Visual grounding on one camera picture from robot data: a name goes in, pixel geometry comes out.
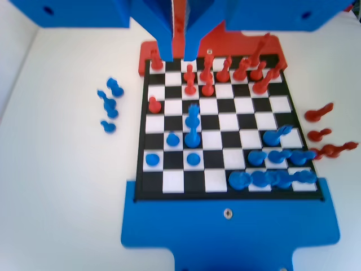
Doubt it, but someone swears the blue board mount plate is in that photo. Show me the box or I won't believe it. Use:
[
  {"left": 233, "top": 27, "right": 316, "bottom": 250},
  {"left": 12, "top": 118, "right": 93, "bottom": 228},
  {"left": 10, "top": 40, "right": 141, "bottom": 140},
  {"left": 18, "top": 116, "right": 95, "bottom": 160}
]
[{"left": 120, "top": 177, "right": 342, "bottom": 271}]

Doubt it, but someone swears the red chess queen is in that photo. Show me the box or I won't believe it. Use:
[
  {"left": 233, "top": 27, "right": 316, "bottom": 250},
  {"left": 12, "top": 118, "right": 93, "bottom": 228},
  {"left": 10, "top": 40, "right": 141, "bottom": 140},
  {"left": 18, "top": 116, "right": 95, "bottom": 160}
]
[{"left": 199, "top": 53, "right": 214, "bottom": 82}]

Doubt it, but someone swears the blue chess knight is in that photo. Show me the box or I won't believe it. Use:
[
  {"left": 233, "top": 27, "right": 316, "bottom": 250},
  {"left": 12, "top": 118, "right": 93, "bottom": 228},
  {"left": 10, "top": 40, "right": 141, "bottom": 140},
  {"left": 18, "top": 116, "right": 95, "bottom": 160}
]
[
  {"left": 106, "top": 77, "right": 125, "bottom": 98},
  {"left": 184, "top": 124, "right": 202, "bottom": 150}
]

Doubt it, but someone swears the blue chess king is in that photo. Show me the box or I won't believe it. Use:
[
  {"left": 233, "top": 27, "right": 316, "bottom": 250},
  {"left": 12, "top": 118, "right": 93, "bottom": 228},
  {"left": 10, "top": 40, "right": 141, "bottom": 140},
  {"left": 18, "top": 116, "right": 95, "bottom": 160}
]
[{"left": 270, "top": 169, "right": 318, "bottom": 190}]

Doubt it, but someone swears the red chess king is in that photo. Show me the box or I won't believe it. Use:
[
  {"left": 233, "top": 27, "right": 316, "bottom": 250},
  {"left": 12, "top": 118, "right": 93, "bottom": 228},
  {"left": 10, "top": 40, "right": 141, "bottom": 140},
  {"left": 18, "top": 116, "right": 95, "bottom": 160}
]
[{"left": 248, "top": 33, "right": 271, "bottom": 67}]

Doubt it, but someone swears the red chess bishop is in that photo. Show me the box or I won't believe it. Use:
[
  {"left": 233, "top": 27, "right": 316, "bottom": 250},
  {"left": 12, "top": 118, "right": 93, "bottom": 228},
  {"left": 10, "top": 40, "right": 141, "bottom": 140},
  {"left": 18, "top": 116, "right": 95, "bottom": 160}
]
[
  {"left": 215, "top": 55, "right": 234, "bottom": 84},
  {"left": 324, "top": 141, "right": 359, "bottom": 159}
]

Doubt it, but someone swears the red chess rook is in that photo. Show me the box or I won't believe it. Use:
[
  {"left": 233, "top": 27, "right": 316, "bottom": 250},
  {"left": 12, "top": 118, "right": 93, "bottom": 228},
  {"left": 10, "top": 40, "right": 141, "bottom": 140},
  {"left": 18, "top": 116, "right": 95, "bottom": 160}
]
[
  {"left": 231, "top": 58, "right": 252, "bottom": 82},
  {"left": 149, "top": 49, "right": 164, "bottom": 72}
]

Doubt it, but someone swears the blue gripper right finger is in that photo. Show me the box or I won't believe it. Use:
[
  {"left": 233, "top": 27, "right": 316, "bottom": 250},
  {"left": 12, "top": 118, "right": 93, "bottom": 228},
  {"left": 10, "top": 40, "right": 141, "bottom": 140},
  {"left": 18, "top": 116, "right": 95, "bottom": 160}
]
[{"left": 184, "top": 0, "right": 226, "bottom": 60}]

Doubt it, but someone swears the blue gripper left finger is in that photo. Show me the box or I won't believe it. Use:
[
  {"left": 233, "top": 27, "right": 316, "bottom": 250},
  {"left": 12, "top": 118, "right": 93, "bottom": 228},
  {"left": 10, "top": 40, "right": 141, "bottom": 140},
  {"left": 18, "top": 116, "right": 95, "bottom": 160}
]
[{"left": 130, "top": 0, "right": 174, "bottom": 62}]

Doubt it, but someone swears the blue chess bishop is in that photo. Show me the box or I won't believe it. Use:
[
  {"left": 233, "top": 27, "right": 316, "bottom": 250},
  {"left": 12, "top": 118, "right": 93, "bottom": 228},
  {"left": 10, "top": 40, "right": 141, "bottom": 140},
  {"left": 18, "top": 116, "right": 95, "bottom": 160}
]
[
  {"left": 96, "top": 89, "right": 118, "bottom": 112},
  {"left": 262, "top": 124, "right": 292, "bottom": 147}
]

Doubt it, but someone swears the blue chess rook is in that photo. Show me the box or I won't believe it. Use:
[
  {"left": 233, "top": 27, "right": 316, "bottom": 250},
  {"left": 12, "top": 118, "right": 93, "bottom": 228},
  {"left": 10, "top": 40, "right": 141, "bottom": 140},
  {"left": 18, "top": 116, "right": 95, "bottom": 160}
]
[
  {"left": 250, "top": 171, "right": 273, "bottom": 189},
  {"left": 228, "top": 171, "right": 252, "bottom": 191}
]

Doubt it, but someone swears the black white chessboard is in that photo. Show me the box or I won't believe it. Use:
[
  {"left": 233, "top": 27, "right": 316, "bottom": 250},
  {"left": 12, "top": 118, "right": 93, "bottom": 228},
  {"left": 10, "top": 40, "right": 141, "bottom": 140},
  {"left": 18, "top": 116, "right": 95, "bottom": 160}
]
[{"left": 134, "top": 55, "right": 325, "bottom": 203}]

